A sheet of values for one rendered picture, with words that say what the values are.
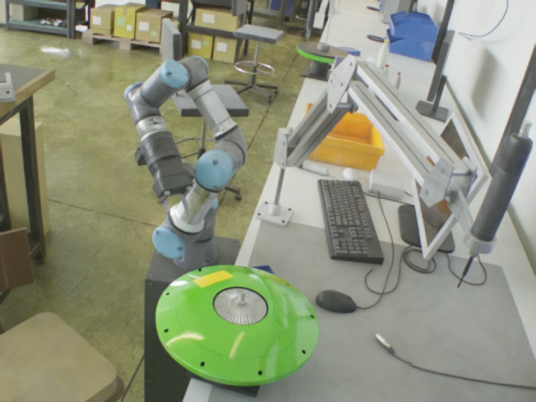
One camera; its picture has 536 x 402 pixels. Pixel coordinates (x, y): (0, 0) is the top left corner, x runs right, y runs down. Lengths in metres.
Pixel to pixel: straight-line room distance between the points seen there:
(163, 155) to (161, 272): 0.43
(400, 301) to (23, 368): 1.03
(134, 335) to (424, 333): 1.45
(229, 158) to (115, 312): 1.53
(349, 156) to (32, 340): 1.26
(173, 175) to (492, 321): 0.91
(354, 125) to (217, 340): 1.51
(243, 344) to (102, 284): 1.81
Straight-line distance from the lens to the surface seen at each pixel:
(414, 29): 4.11
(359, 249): 1.46
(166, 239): 1.22
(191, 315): 0.94
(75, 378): 1.45
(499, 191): 0.77
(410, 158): 0.93
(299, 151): 1.34
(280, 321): 0.95
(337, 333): 1.22
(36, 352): 1.52
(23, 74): 2.47
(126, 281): 2.66
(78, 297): 2.59
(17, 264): 1.56
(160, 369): 1.63
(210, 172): 1.08
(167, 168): 1.07
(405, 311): 1.35
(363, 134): 2.26
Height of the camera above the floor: 1.74
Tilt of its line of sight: 32 degrees down
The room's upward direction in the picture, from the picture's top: 10 degrees clockwise
